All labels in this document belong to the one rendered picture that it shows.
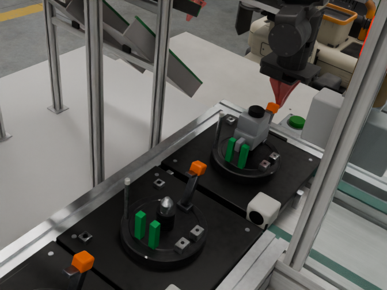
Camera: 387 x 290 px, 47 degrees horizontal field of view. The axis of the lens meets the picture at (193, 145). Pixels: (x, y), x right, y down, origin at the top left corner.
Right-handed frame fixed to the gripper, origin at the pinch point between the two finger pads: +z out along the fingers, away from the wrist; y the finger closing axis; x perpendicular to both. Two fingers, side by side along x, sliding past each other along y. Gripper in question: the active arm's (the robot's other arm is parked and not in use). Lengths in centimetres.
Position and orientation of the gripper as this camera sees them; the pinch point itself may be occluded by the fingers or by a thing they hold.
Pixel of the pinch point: (280, 103)
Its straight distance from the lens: 92.6
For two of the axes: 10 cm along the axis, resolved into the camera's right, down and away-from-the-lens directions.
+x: 5.8, -4.4, 6.8
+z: -1.1, 7.9, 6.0
